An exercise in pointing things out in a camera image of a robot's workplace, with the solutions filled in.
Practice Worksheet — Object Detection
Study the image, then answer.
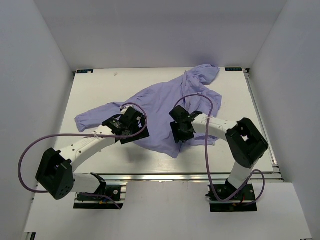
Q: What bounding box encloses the lilac zip jacket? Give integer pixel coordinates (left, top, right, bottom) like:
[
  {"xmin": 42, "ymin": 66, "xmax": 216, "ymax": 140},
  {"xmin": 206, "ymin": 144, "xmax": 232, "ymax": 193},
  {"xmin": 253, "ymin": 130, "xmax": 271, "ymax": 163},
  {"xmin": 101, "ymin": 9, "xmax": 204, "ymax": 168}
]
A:
[{"xmin": 74, "ymin": 63, "xmax": 223, "ymax": 160}]

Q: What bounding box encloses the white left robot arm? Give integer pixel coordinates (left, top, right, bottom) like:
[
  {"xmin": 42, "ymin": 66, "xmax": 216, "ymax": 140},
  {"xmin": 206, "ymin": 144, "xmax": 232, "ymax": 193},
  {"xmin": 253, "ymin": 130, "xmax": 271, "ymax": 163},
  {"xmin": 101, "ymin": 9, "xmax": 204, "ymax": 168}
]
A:
[{"xmin": 36, "ymin": 105, "xmax": 149, "ymax": 200}]

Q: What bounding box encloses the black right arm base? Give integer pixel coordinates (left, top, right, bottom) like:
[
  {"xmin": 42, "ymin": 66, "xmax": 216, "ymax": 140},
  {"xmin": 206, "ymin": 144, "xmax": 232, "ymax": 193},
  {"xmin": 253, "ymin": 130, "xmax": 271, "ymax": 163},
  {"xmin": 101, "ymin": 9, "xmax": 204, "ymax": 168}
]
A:
[{"xmin": 205, "ymin": 184, "xmax": 258, "ymax": 213}]

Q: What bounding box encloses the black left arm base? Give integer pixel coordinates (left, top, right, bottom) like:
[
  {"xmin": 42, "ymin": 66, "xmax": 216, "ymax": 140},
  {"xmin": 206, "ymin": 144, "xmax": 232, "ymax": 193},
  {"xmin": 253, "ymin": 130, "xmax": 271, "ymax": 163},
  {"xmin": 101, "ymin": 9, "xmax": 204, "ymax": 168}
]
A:
[{"xmin": 73, "ymin": 181, "xmax": 128, "ymax": 210}]

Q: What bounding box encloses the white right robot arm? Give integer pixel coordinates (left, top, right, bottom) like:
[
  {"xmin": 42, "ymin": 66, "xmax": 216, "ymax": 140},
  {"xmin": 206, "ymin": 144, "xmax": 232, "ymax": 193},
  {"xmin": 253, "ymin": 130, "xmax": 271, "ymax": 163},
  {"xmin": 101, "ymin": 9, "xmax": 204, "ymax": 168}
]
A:
[{"xmin": 169, "ymin": 105, "xmax": 269, "ymax": 200}]

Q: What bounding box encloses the blue label sticker left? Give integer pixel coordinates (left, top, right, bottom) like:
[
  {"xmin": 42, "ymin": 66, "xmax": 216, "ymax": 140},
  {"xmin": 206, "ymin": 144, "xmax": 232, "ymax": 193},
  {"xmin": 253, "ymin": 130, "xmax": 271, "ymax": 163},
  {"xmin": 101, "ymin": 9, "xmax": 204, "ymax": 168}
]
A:
[{"xmin": 76, "ymin": 69, "xmax": 94, "ymax": 74}]

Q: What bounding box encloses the blue label sticker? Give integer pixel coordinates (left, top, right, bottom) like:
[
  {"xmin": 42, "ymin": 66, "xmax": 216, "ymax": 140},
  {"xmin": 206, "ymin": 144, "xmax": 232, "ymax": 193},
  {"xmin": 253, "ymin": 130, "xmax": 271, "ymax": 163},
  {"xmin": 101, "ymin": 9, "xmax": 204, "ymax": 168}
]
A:
[
  {"xmin": 76, "ymin": 69, "xmax": 94, "ymax": 74},
  {"xmin": 224, "ymin": 67, "xmax": 243, "ymax": 72}
]

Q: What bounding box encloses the blue label sticker right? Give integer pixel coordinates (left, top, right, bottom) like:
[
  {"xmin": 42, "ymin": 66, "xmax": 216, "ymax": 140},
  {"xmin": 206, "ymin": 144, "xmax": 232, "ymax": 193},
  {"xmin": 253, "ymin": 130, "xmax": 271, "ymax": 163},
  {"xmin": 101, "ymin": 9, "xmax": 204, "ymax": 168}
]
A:
[{"xmin": 224, "ymin": 67, "xmax": 243, "ymax": 72}]

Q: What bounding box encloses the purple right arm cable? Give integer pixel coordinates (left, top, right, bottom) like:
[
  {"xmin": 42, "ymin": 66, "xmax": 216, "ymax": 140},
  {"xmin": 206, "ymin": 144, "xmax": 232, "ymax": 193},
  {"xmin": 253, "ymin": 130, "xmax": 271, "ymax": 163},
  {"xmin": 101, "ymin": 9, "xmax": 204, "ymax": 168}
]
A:
[{"xmin": 173, "ymin": 93, "xmax": 266, "ymax": 203}]

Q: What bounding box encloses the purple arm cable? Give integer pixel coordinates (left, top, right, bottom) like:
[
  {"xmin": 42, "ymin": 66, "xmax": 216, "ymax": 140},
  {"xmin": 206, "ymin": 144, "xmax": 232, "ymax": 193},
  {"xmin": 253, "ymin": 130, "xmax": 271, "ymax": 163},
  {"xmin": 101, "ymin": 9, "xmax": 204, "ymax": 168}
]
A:
[
  {"xmin": 173, "ymin": 93, "xmax": 266, "ymax": 203},
  {"xmin": 17, "ymin": 102, "xmax": 149, "ymax": 210}
]

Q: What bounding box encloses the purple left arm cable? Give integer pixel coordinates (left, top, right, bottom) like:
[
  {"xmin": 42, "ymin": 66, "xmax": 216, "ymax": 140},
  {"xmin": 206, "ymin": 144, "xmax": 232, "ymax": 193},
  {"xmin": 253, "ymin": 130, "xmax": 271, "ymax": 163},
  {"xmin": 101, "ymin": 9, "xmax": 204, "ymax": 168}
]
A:
[{"xmin": 17, "ymin": 102, "xmax": 149, "ymax": 210}]

